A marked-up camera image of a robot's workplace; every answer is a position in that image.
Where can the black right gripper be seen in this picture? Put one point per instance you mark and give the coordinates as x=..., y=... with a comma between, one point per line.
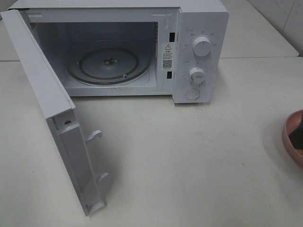
x=295, y=133

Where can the pink round plate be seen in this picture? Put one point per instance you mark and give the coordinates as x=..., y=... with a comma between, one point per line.
x=295, y=154

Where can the round white door button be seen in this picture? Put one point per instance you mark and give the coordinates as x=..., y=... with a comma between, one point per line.
x=192, y=94

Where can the white timer knob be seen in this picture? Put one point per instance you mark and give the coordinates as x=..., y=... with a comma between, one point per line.
x=197, y=75

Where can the upper white power knob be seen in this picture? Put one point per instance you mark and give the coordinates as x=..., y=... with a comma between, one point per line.
x=202, y=45

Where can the white microwave oven body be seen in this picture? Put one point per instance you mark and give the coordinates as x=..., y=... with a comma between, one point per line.
x=61, y=24

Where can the white warning label sticker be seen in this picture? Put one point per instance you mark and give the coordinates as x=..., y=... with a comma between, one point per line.
x=167, y=55

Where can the glass microwave turntable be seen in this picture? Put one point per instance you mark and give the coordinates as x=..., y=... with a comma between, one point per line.
x=108, y=62

